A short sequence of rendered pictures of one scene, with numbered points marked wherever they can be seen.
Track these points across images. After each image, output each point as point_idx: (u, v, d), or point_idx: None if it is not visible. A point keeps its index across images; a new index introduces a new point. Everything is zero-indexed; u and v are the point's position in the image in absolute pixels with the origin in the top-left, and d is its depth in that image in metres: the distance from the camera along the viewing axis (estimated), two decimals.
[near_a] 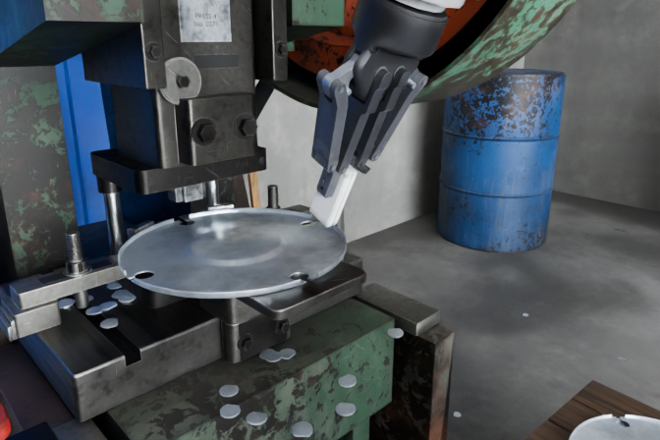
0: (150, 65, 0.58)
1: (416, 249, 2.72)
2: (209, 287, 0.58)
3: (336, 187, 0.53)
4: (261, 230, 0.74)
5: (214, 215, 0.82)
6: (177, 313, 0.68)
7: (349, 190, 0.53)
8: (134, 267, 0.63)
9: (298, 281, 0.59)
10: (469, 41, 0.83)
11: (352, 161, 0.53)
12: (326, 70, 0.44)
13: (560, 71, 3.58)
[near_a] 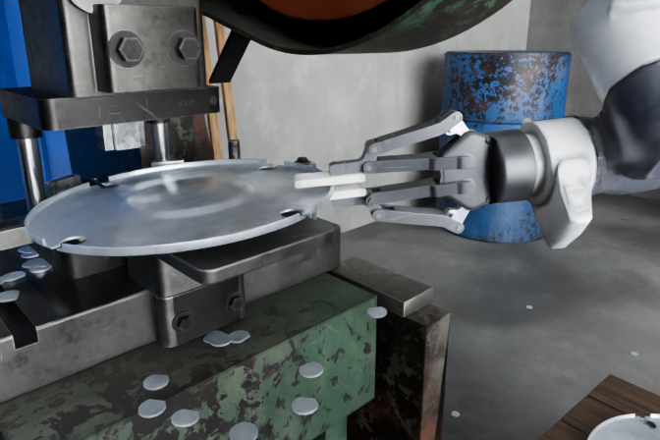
0: None
1: (413, 240, 2.58)
2: (178, 240, 0.42)
3: None
4: (215, 178, 0.58)
5: (142, 175, 0.64)
6: (97, 285, 0.54)
7: None
8: (54, 236, 0.44)
9: (297, 215, 0.44)
10: None
11: (365, 170, 0.54)
12: (463, 225, 0.56)
13: None
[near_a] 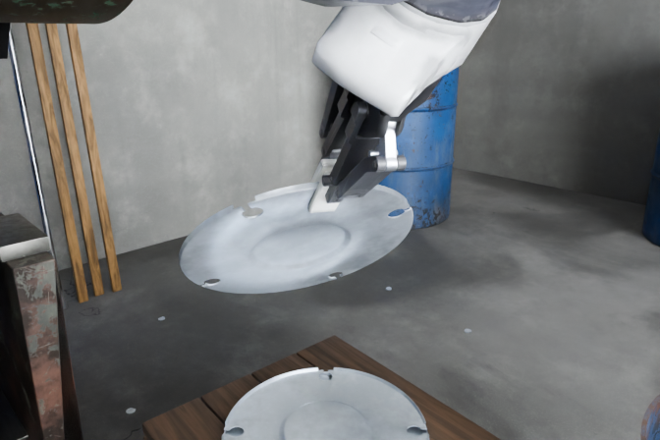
0: None
1: None
2: (201, 252, 0.61)
3: None
4: (339, 232, 0.66)
5: (365, 262, 0.76)
6: None
7: None
8: (222, 285, 0.71)
9: (229, 206, 0.54)
10: None
11: None
12: (379, 158, 0.40)
13: (483, 48, 3.48)
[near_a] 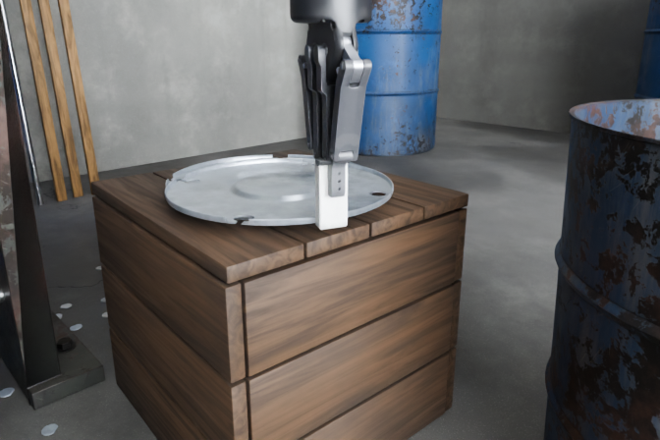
0: None
1: None
2: (188, 199, 0.64)
3: (321, 179, 0.54)
4: None
5: None
6: None
7: (318, 184, 0.53)
8: (200, 176, 0.74)
9: (222, 217, 0.56)
10: None
11: (330, 157, 0.52)
12: None
13: None
